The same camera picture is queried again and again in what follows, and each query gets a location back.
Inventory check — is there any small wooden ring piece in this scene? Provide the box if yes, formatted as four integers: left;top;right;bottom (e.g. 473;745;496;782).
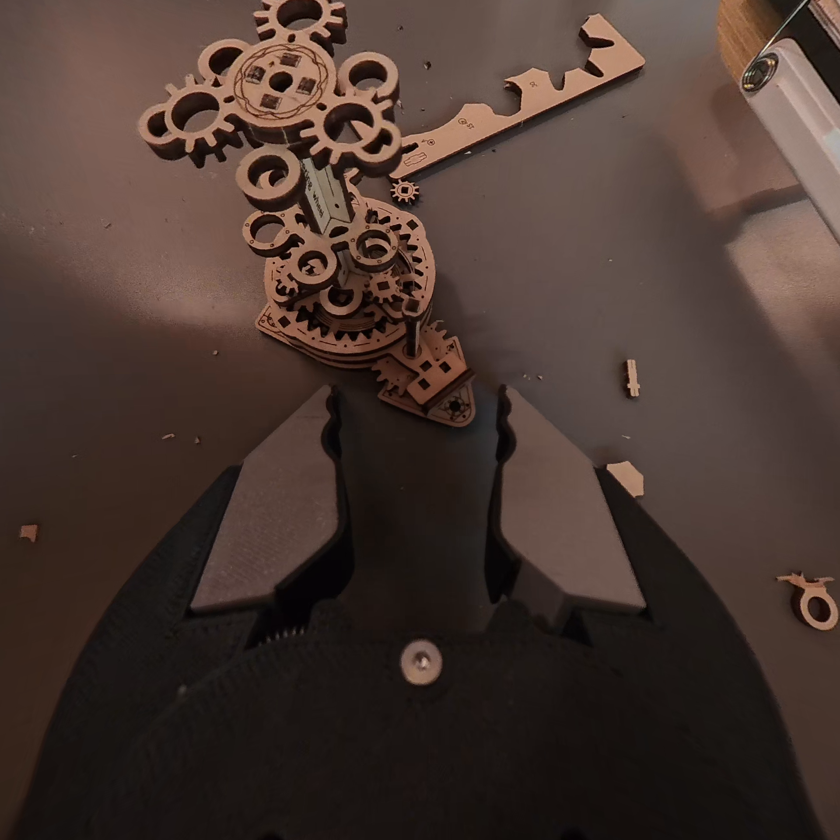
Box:
776;572;840;632

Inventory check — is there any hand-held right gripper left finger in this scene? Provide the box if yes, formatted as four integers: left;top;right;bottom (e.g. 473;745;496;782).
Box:
189;384;355;618

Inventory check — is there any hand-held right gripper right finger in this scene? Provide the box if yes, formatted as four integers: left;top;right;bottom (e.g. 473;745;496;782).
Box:
486;385;647;626

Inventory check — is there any wooden gear model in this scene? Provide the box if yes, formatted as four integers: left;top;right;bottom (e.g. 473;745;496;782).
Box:
138;0;475;429

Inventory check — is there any instruction sheet on stand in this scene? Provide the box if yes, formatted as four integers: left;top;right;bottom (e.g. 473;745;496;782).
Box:
715;0;840;244

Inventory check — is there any wavy wooden sheet offcut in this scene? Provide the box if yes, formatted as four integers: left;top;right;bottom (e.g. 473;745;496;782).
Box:
387;16;647;181

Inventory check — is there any small wooden bracket piece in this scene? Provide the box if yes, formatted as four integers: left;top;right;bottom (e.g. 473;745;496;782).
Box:
605;461;645;497

